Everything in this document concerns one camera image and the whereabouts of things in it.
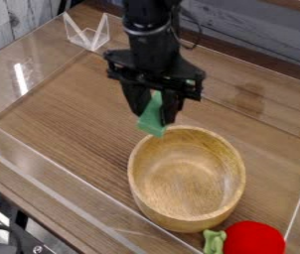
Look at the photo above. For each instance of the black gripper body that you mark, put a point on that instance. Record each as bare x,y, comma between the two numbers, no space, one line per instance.
153,64

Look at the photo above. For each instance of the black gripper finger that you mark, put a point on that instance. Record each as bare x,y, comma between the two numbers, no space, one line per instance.
171,106
137,95

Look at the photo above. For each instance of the green rectangular block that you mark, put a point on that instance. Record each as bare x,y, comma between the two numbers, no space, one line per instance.
149,121

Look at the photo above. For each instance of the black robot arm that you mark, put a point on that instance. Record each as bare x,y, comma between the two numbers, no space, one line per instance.
150,16

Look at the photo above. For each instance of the brown wooden bowl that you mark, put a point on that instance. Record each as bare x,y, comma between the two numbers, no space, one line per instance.
186,178

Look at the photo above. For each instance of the small green toy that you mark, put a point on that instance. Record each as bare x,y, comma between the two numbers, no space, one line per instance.
214,242

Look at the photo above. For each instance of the red plush ball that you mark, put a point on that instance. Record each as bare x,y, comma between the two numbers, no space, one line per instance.
252,237

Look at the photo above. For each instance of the clear acrylic corner bracket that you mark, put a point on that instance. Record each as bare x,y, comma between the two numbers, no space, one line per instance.
87,38

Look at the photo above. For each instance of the clear acrylic tray wall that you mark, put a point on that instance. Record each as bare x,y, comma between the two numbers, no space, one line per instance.
87,218

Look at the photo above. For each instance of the black table frame bracket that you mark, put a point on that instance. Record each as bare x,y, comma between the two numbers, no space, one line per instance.
16,241

